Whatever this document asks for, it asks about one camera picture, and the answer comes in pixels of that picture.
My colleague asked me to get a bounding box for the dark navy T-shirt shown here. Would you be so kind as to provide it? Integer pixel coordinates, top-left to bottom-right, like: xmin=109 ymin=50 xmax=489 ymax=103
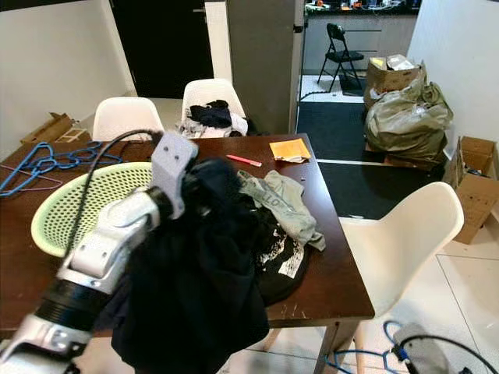
xmin=109 ymin=158 xmax=274 ymax=374

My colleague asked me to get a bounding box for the blue plastic hanger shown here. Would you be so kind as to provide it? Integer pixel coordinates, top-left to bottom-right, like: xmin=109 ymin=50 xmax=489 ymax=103
xmin=0 ymin=142 xmax=75 ymax=196
xmin=47 ymin=140 xmax=126 ymax=171

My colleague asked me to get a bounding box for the light green laundry basket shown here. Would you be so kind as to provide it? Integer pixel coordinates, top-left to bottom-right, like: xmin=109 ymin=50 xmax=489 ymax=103
xmin=31 ymin=161 xmax=155 ymax=258

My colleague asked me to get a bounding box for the brown cardboard box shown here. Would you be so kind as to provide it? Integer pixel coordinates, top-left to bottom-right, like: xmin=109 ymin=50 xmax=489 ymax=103
xmin=19 ymin=113 xmax=93 ymax=149
xmin=363 ymin=55 xmax=428 ymax=98
xmin=441 ymin=136 xmax=499 ymax=246

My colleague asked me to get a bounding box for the white plastic chair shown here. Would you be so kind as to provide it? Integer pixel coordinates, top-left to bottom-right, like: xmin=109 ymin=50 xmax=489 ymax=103
xmin=92 ymin=97 xmax=166 ymax=143
xmin=339 ymin=181 xmax=465 ymax=374
xmin=182 ymin=78 xmax=249 ymax=137

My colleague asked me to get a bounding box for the black clothes pile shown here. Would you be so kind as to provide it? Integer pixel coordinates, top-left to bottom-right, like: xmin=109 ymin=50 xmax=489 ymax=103
xmin=187 ymin=100 xmax=235 ymax=129

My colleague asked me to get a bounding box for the red pen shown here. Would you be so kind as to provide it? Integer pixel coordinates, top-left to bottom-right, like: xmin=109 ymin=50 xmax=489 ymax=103
xmin=226 ymin=153 xmax=264 ymax=168

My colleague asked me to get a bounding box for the grey-green Hello print T-shirt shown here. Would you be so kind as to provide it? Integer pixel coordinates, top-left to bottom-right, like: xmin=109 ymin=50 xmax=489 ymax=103
xmin=238 ymin=170 xmax=327 ymax=252

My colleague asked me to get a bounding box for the orange paper envelope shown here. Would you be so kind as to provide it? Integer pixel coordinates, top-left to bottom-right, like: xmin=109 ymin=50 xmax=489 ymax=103
xmin=269 ymin=138 xmax=313 ymax=164

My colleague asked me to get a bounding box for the black T-shirt white graphic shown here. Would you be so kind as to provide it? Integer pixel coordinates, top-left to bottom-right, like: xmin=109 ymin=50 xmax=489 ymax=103
xmin=253 ymin=206 xmax=313 ymax=306

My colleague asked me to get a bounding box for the black folding chair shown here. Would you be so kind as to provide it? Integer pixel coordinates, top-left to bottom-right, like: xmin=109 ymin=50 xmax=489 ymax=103
xmin=316 ymin=23 xmax=367 ymax=94

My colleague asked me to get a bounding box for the large olive green bag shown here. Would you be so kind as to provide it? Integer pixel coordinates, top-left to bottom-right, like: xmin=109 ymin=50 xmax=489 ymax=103
xmin=363 ymin=76 xmax=455 ymax=163

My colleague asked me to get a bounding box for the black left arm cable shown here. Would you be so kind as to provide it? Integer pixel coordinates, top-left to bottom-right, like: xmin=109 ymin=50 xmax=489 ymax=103
xmin=66 ymin=129 xmax=165 ymax=258

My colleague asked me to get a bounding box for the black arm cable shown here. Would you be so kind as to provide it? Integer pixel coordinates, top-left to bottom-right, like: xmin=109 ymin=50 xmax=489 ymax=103
xmin=66 ymin=129 xmax=165 ymax=258
xmin=398 ymin=333 xmax=499 ymax=374

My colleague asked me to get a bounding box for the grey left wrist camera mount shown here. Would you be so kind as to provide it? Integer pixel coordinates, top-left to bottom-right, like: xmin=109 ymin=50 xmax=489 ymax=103
xmin=148 ymin=131 xmax=200 ymax=221

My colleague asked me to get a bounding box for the blue floor cable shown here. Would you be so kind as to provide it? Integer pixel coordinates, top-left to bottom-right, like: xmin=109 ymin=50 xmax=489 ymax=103
xmin=324 ymin=319 xmax=406 ymax=374

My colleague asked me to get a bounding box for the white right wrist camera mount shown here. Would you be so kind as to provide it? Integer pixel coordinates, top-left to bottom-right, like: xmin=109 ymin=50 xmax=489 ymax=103
xmin=394 ymin=323 xmax=449 ymax=374

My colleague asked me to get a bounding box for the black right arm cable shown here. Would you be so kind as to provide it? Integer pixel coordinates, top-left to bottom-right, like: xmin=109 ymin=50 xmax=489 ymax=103
xmin=398 ymin=333 xmax=499 ymax=374

